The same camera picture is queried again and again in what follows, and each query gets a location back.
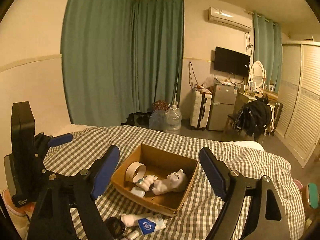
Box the black wall television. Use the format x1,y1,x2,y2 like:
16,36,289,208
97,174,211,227
213,47,250,76

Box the cardboard box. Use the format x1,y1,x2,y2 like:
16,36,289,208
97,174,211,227
111,144,199,217

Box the small white figurine bottle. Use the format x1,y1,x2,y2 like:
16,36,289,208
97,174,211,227
130,175,158,198

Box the blue tissue pack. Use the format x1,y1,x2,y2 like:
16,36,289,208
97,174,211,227
137,214,166,235

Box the green window curtain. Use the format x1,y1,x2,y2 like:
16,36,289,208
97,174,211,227
253,12,283,93

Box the beige tape roll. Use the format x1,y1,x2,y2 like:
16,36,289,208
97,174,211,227
125,161,146,184

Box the dressing table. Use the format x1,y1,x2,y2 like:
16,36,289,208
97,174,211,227
233,91,278,115

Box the brown patterned bag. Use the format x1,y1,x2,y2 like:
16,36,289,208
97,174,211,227
152,100,169,111

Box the white air conditioner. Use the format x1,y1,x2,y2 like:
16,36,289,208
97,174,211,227
208,7,253,33

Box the white purple tube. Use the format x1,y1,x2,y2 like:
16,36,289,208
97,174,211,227
121,229,142,240

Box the large green curtain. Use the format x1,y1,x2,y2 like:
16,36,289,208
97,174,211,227
61,0,184,127

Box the silver mini fridge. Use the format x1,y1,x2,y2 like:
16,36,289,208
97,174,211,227
208,84,237,131

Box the white oval mirror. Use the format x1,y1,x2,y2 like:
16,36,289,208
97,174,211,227
248,61,266,90

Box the large water jug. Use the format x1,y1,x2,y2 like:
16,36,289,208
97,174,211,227
164,104,182,134

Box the white suitcase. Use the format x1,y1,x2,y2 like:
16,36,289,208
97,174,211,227
190,89,212,129

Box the black clothes on chair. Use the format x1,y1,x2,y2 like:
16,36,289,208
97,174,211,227
233,97,272,141

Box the white louvered wardrobe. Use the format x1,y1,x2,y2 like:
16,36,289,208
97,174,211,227
276,41,319,167

